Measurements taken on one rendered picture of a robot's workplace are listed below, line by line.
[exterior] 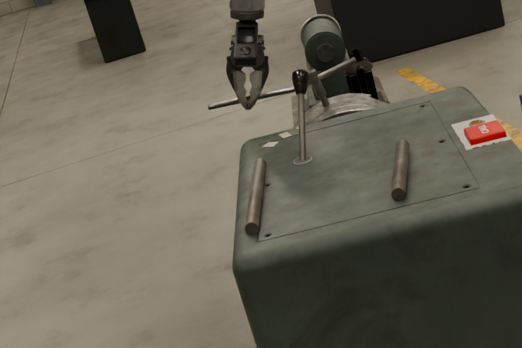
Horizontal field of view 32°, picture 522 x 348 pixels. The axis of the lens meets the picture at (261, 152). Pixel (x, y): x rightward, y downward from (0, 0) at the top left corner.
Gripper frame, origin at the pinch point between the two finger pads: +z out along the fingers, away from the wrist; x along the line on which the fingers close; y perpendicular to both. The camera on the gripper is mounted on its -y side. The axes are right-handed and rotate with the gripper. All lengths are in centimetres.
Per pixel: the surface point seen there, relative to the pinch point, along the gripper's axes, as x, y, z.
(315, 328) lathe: -11, -67, 16
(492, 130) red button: -42, -43, -8
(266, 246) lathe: -3, -64, 3
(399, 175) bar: -25, -55, -5
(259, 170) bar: -2.4, -37.1, 1.2
